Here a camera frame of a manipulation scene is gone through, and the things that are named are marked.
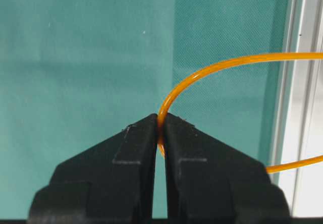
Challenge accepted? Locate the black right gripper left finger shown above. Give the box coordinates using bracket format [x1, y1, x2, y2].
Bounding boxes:
[28, 114, 157, 220]

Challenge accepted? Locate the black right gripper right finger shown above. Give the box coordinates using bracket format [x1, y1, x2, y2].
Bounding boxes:
[164, 114, 290, 220]

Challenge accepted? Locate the orange rubber band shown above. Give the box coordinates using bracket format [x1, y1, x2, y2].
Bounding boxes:
[156, 52, 323, 174]

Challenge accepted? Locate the green table cloth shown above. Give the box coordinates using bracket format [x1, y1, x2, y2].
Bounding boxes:
[1, 0, 288, 219]

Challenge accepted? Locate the silver aluminium extrusion rail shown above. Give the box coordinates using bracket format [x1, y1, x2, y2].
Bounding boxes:
[270, 0, 322, 217]

